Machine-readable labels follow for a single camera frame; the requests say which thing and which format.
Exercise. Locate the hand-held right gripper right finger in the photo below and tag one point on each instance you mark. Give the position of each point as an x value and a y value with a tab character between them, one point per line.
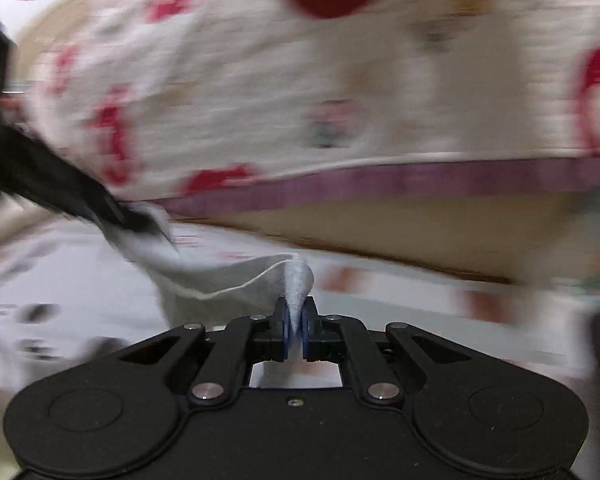
309	332

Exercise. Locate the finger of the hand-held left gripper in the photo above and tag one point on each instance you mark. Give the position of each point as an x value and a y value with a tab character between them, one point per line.
80	190

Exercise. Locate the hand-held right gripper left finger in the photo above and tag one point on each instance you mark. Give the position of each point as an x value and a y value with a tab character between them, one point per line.
281	330

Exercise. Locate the light grey shirt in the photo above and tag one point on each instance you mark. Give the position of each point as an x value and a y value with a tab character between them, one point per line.
230	275

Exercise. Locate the white quilt with red bears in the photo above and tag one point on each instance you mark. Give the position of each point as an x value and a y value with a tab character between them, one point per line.
380	85

